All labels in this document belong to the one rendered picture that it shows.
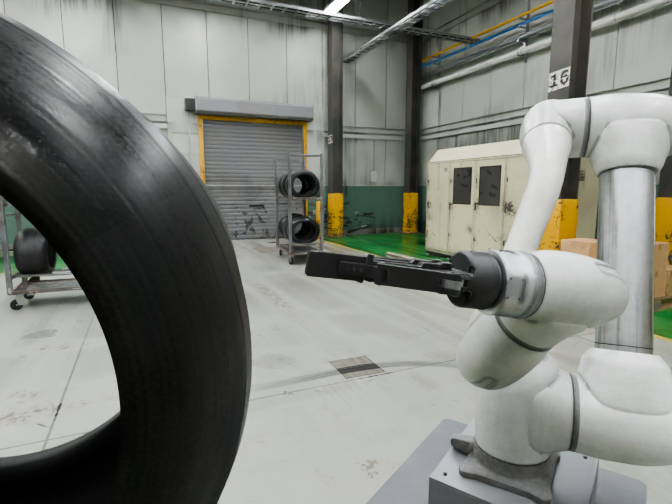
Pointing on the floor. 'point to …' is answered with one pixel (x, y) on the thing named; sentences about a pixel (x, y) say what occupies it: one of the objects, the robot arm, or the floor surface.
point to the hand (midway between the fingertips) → (335, 265)
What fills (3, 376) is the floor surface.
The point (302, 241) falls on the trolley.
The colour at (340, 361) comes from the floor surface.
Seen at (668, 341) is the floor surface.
